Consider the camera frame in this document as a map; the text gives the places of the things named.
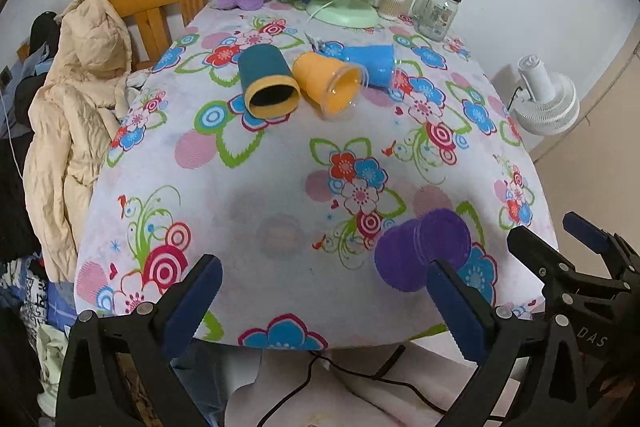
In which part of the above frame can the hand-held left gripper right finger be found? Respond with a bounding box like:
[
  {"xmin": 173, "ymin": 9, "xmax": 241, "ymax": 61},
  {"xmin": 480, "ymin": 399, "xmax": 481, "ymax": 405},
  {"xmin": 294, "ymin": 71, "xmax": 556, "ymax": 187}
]
[{"xmin": 426, "ymin": 259, "xmax": 591, "ymax": 427}]

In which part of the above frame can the blue cup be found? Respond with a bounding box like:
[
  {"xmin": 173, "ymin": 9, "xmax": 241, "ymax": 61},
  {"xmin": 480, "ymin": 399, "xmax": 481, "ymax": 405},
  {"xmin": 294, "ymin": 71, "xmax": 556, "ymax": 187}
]
[{"xmin": 342, "ymin": 44, "xmax": 399, "ymax": 88}]

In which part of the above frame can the cotton swab container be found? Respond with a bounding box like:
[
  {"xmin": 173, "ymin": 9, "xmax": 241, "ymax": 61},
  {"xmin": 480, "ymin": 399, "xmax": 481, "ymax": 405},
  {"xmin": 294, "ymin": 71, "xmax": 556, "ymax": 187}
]
[{"xmin": 377, "ymin": 0, "xmax": 407, "ymax": 20}]

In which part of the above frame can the small white fan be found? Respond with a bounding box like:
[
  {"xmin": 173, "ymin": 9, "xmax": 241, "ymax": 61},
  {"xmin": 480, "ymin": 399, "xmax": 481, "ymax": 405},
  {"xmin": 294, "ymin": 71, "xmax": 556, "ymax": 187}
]
[{"xmin": 507, "ymin": 54, "xmax": 581, "ymax": 138}]

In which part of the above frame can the blue white patterned cloth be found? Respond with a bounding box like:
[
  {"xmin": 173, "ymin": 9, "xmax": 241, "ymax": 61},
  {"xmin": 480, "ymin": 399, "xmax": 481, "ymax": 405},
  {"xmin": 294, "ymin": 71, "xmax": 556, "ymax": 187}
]
[{"xmin": 0, "ymin": 257, "xmax": 77, "ymax": 358}]

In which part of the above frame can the floral tablecloth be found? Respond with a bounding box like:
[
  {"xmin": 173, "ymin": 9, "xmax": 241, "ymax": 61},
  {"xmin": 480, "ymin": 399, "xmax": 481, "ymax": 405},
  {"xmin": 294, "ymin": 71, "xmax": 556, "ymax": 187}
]
[{"xmin": 74, "ymin": 0, "xmax": 558, "ymax": 353}]

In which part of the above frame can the orange cup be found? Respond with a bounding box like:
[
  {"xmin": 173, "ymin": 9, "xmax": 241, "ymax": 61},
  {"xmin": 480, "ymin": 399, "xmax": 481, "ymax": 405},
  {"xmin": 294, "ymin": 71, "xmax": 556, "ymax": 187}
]
[{"xmin": 292, "ymin": 52, "xmax": 370, "ymax": 118}]

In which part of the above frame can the dark teal cup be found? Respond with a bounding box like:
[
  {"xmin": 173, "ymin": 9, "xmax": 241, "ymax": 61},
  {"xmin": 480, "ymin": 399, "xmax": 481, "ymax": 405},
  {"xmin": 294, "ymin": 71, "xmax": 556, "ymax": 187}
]
[{"xmin": 238, "ymin": 45, "xmax": 302, "ymax": 119}]

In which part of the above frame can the black cable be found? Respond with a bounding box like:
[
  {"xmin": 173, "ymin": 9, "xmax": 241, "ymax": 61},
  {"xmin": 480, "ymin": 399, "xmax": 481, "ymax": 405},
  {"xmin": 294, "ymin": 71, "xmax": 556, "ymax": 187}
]
[{"xmin": 257, "ymin": 344, "xmax": 471, "ymax": 427}]

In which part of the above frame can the glass mug with green lid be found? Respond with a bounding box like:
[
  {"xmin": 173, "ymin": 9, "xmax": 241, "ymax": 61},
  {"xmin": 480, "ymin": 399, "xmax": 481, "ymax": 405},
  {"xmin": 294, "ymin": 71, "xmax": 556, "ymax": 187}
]
[{"xmin": 411, "ymin": 0, "xmax": 466, "ymax": 42}]

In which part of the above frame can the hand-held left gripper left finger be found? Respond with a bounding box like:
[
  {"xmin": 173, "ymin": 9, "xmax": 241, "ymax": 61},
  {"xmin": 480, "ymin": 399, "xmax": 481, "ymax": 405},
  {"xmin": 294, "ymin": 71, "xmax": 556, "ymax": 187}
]
[{"xmin": 55, "ymin": 253, "xmax": 224, "ymax": 427}]

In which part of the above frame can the wooden chair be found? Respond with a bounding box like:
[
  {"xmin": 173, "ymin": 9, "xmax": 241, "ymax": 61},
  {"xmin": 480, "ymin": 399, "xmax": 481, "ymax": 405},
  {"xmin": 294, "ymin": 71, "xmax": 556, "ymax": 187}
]
[{"xmin": 102, "ymin": 0, "xmax": 208, "ymax": 72}]

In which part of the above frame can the beige puffer jacket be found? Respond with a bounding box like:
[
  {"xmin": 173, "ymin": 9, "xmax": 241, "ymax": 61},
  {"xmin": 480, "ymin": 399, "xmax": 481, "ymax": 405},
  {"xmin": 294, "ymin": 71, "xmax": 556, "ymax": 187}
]
[{"xmin": 22, "ymin": 0, "xmax": 151, "ymax": 284}]

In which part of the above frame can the purple cup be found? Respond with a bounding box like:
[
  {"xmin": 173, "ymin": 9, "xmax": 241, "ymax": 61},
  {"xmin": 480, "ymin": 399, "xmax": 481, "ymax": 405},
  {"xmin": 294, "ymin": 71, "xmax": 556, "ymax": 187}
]
[{"xmin": 374, "ymin": 208, "xmax": 472, "ymax": 293}]

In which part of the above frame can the dark clothes pile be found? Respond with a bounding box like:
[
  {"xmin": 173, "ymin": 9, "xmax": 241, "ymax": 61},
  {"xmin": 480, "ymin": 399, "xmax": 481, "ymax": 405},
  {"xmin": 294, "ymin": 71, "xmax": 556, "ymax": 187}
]
[{"xmin": 0, "ymin": 11, "xmax": 62, "ymax": 263}]

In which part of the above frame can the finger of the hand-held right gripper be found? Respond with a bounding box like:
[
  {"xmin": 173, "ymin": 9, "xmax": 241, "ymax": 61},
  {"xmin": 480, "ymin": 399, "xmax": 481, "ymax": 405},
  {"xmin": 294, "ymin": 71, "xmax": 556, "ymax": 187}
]
[
  {"xmin": 506, "ymin": 225, "xmax": 581, "ymax": 293},
  {"xmin": 562, "ymin": 212, "xmax": 640, "ymax": 279}
]

